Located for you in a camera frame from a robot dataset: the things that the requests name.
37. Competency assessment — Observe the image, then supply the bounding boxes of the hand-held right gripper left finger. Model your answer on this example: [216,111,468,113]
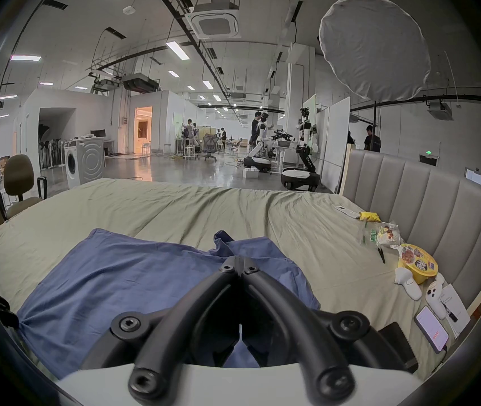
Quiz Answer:
[83,256,243,404]

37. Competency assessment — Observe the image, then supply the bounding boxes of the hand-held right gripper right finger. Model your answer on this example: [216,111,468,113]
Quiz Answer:
[242,257,416,404]

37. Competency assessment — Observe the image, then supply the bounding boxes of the blue shirt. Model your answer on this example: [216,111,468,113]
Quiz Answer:
[17,229,321,380]

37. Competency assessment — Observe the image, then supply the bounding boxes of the black power bank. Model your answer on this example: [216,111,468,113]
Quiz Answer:
[377,322,419,373]

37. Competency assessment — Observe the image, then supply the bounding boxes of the bed with pale green sheet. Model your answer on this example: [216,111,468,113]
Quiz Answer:
[0,178,471,381]

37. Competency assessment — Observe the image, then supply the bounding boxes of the white hand controller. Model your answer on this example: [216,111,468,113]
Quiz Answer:
[394,267,423,300]
[425,272,448,320]

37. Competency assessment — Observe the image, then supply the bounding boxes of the clear printed snack bag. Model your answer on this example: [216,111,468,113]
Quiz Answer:
[365,222,403,248]

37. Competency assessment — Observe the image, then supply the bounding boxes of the black phone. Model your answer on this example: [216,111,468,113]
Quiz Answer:
[414,306,450,354]

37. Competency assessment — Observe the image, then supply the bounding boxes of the yellow instant noodle bowl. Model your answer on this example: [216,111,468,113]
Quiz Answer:
[397,244,441,285]

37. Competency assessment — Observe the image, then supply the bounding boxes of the black wheeled robot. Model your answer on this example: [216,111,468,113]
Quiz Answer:
[281,107,321,192]

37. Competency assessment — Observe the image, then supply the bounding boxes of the white paper card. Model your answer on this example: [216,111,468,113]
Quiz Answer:
[439,284,472,338]

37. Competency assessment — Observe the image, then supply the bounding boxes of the white humanoid robot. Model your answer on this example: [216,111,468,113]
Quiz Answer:
[244,114,273,173]

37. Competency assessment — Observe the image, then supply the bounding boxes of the grey padded headboard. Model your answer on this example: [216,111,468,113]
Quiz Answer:
[341,147,481,312]

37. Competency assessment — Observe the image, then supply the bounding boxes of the grey office chair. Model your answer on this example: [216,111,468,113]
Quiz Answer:
[201,134,218,162]

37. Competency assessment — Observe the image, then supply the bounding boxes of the white washing machine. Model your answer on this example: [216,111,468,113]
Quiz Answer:
[64,137,106,190]

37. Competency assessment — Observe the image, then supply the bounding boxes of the brown office chair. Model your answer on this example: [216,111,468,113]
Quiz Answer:
[0,154,49,220]

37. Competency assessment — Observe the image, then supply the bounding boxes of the white round softbox lamp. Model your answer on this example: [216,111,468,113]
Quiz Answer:
[318,0,432,103]

